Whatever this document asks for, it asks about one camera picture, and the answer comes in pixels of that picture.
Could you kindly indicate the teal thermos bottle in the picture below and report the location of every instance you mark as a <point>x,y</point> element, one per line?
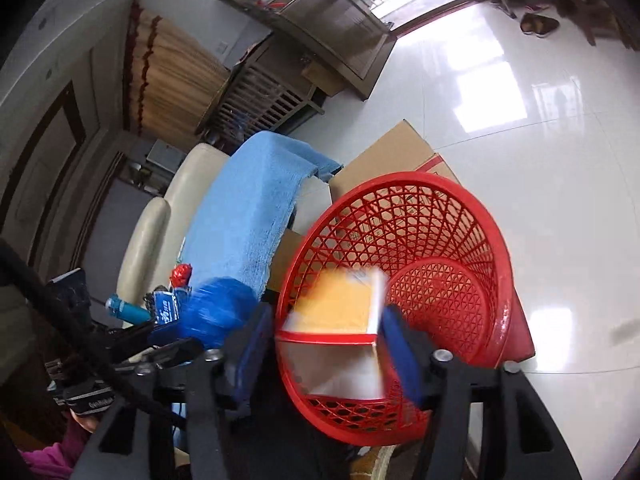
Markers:
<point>126,312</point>

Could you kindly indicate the yellow white cardboard box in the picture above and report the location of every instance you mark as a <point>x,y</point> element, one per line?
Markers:
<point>329,339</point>

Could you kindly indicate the tan curtain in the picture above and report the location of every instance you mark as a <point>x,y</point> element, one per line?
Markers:
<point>170,83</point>

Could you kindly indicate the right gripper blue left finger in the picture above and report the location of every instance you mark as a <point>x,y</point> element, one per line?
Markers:
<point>245,350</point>

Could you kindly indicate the left hand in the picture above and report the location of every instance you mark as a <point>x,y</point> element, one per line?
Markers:
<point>88,423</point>

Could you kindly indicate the blue snack wrapper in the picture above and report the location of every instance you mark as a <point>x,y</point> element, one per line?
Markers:
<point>165,304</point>

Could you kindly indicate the blue table cloth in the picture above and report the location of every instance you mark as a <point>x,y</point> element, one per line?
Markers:
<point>241,220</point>

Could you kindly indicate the brown slippers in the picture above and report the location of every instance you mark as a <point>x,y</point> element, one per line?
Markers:
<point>538,25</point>

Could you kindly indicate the red plastic mesh basket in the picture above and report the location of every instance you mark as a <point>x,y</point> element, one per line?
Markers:
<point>425,279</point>

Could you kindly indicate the brown cardboard box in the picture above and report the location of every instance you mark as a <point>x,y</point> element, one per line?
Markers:
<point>395,154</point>

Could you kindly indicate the brown wooden door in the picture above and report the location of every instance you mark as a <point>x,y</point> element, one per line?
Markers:
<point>343,34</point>

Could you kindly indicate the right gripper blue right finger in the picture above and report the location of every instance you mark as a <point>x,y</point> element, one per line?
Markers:
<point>411,355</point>

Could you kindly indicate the wooden slatted crib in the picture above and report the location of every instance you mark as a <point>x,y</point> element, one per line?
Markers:
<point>266,90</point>

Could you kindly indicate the blue plastic bag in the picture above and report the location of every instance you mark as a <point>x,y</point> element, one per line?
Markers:
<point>216,309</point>

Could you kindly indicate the cream leather sofa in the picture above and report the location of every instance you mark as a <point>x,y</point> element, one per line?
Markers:
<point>156,243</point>

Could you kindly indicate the red plastic bag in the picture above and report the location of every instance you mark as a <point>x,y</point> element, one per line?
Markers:
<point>180,276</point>

